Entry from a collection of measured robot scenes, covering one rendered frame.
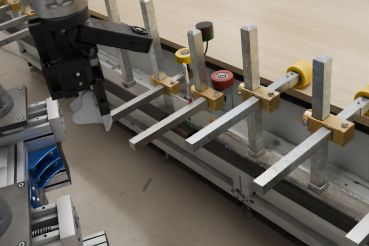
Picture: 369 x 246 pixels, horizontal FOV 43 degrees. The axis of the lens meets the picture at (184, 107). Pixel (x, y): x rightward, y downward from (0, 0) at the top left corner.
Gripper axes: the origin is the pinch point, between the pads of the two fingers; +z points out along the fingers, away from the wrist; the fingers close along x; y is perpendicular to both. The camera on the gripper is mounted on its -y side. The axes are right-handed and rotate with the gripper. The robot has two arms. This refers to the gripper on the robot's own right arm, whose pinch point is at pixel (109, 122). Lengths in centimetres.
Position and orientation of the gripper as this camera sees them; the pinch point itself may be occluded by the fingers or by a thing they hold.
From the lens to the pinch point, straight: 77.4
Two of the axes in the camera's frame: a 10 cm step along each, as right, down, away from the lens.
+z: 1.4, 8.2, 5.5
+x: 2.9, 5.0, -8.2
